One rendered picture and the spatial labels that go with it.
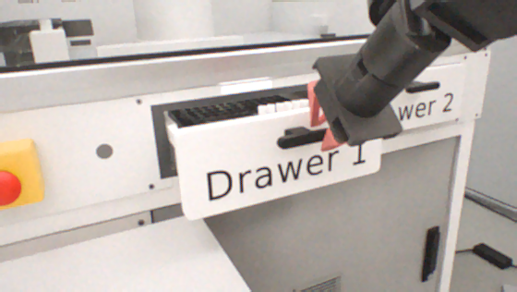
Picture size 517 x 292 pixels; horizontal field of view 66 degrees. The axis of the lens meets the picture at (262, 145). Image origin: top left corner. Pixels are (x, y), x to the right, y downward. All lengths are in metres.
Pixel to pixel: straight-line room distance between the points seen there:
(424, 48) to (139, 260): 0.40
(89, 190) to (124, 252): 0.10
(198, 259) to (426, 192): 0.59
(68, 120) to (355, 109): 0.36
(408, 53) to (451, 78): 0.51
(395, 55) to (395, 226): 0.63
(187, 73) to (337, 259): 0.50
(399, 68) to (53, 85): 0.41
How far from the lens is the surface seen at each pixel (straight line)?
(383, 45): 0.36
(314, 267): 0.84
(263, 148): 0.48
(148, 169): 0.60
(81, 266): 0.56
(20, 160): 0.54
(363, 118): 0.41
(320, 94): 0.43
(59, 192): 0.60
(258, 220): 0.72
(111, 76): 0.56
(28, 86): 0.56
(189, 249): 0.54
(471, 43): 0.37
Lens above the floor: 1.06
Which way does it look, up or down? 20 degrees down
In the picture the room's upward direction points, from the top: 2 degrees counter-clockwise
